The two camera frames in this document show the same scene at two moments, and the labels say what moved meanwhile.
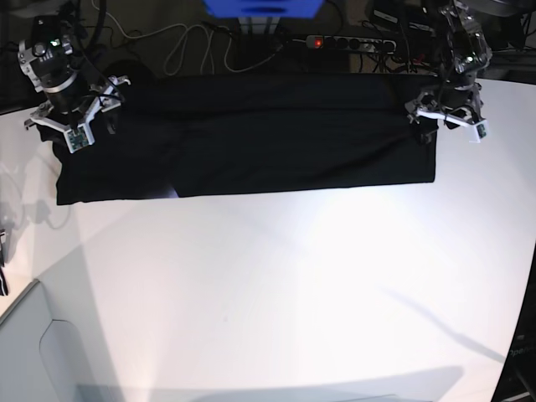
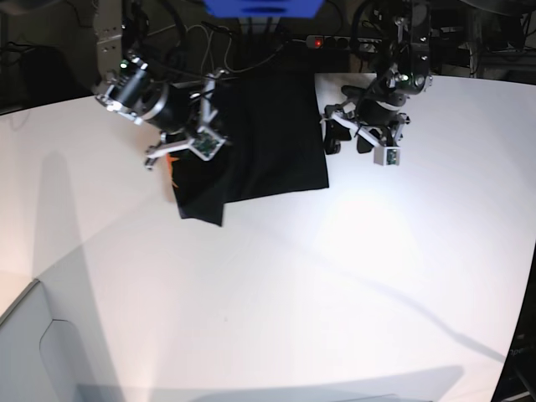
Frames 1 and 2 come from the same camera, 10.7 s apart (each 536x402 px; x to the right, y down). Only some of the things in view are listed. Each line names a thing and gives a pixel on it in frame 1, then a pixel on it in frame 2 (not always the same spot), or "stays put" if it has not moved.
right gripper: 465,109 to 375,116
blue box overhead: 265,8 stays put
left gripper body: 77,125 to 184,109
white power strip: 351,43 stays put
